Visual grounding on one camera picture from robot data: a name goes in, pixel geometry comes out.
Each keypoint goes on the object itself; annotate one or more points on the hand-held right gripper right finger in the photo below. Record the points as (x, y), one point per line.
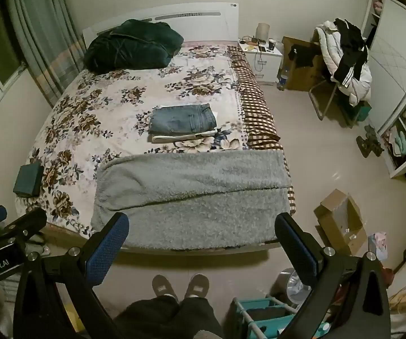
(296, 249)

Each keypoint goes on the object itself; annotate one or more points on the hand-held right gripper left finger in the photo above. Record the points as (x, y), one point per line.
(108, 250)

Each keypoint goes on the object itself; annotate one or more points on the grey fluffy blanket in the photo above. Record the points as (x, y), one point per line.
(189, 197)

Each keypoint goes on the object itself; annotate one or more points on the folded beige pants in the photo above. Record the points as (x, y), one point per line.
(174, 138)

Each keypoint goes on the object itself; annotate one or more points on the dark green box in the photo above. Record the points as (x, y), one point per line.
(29, 180)

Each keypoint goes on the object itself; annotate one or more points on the grey round bin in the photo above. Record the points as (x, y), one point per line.
(289, 292)

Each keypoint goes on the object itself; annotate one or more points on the open cardboard box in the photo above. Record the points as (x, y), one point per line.
(333, 204)

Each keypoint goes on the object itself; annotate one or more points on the grey slipper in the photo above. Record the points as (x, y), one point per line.
(196, 284)
(164, 286)

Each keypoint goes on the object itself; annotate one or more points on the teal storage rack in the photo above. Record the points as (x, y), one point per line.
(259, 310)

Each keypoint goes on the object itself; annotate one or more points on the pink tissue pack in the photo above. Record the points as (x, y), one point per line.
(378, 247)

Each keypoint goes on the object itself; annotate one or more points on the person's legs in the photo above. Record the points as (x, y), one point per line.
(167, 317)

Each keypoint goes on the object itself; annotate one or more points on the dark patterned slippers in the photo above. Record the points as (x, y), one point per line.
(369, 141)

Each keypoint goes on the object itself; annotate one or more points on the brown checkered bed sheet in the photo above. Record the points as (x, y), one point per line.
(256, 106)

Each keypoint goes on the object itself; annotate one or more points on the green folded clothes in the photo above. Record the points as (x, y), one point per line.
(402, 143)

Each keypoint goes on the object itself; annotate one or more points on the green bag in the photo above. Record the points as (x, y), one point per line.
(360, 113)

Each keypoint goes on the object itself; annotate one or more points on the folded blue jeans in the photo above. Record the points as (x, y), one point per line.
(181, 118)

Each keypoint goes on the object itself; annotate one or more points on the floral bedspread bed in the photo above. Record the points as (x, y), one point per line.
(118, 91)

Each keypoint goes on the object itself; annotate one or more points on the folding chair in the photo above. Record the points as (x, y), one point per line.
(318, 91)

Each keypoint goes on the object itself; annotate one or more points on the wooden cabinet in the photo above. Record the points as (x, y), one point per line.
(305, 77)

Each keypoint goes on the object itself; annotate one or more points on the water bottle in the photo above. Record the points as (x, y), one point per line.
(283, 77)

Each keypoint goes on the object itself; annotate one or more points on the white nightstand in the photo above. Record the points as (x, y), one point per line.
(263, 64)

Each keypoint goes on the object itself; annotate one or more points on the grey-green curtain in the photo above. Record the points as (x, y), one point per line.
(44, 31)

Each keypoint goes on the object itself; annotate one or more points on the black cloth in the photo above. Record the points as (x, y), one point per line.
(305, 55)

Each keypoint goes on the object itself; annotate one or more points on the dark green duvet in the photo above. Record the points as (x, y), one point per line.
(128, 46)

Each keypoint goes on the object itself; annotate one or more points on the black white-striped clothing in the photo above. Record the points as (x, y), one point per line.
(351, 53)

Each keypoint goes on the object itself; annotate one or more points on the dark mug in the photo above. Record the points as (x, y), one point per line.
(271, 45)

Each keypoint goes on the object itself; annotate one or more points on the white wardrobe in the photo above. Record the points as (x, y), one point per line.
(394, 60)

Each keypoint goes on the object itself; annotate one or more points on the chair piled with clothes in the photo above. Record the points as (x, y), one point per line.
(330, 39)

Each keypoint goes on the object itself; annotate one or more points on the beige table lamp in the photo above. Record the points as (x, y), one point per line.
(263, 31)

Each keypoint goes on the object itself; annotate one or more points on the white headboard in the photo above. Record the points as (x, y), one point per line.
(203, 24)

